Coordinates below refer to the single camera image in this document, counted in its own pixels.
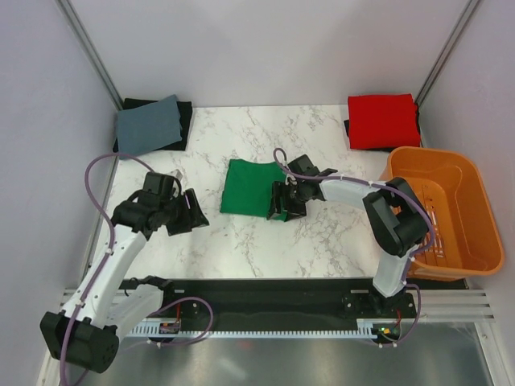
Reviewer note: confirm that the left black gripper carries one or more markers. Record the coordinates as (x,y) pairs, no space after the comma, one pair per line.
(196,216)

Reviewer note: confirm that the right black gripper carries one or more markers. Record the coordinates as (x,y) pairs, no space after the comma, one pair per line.
(279,190)

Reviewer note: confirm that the green polo shirt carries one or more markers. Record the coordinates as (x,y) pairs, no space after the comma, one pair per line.
(248,187)

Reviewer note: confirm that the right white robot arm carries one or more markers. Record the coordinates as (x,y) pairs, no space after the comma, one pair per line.
(400,225)

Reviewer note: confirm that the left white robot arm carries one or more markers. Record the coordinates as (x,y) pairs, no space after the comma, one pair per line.
(89,328)

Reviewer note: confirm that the folded grey-blue shirt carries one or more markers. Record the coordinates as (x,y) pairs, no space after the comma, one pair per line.
(147,126)

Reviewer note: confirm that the folded black shirt left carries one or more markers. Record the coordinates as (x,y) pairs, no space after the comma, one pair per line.
(185,124)

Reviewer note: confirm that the folded red shirt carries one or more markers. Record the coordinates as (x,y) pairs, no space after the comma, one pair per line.
(382,100)

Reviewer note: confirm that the orange plastic basket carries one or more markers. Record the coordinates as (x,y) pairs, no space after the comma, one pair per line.
(448,184)

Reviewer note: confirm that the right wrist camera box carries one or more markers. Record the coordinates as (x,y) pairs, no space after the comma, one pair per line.
(302,168)

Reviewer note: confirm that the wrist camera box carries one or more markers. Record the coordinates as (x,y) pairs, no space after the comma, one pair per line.
(166,186)
(302,168)

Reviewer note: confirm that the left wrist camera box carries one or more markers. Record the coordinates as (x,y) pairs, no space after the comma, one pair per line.
(166,186)

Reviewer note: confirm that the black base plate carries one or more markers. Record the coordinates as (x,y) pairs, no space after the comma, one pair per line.
(273,304)

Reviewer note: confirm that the white slotted cable duct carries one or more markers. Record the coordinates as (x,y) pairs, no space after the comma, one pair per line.
(363,329)

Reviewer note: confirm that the aluminium rail frame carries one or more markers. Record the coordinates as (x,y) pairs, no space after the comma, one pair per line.
(452,303)

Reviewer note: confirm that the left aluminium corner post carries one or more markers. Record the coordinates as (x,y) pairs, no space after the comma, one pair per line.
(73,19)

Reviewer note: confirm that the aluminium corner post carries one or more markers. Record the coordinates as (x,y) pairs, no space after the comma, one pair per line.
(457,32)
(73,19)

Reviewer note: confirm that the right aluminium corner post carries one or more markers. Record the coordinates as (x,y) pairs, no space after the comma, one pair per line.
(457,32)

